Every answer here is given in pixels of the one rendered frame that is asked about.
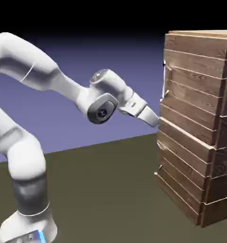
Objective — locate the wooden cabinet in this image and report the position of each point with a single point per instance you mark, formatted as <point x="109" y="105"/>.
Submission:
<point x="225" y="161"/>

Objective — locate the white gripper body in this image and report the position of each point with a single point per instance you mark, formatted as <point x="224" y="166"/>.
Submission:
<point x="148" y="116"/>

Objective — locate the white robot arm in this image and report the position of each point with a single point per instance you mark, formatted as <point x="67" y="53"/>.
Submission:
<point x="39" y="66"/>

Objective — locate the wooden cabinet door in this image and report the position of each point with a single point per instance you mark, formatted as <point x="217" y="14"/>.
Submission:
<point x="181" y="170"/>
<point x="192" y="85"/>

